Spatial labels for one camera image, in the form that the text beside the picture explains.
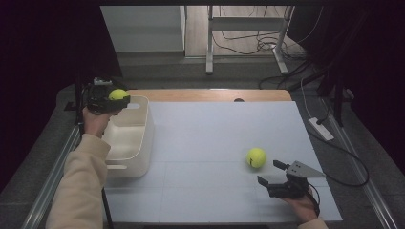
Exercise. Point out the wooden table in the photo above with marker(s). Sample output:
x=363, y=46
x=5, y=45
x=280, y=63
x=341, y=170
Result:
x=191, y=95

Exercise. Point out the black stand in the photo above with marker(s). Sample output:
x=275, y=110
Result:
x=338, y=101
x=78, y=95

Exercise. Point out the dark curtain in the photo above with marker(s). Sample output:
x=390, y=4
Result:
x=38, y=63
x=375, y=63

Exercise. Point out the white power strip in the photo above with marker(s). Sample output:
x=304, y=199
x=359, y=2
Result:
x=321, y=129

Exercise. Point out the white desk frame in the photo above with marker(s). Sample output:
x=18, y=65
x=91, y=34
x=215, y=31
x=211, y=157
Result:
x=245, y=24

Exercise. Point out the metal floor rail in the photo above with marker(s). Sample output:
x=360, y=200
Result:
x=372, y=191
x=47, y=191

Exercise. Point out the white board table cover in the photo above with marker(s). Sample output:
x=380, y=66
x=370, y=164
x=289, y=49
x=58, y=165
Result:
x=207, y=178

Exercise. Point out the yellow tennis ball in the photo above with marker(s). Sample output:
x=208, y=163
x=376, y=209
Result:
x=118, y=94
x=256, y=157

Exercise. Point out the white cabinet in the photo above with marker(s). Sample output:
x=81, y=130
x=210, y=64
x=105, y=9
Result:
x=143, y=28

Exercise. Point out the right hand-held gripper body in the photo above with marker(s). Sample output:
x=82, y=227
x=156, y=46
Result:
x=299, y=170

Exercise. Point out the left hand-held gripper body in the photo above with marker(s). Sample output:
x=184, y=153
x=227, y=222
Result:
x=97, y=98

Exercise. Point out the white plastic storage bin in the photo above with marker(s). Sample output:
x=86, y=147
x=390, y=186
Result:
x=133, y=140

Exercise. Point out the person's left hand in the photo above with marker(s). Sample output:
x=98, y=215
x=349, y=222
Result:
x=94, y=124

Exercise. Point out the person's right hand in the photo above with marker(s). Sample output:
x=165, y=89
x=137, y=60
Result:
x=302, y=208

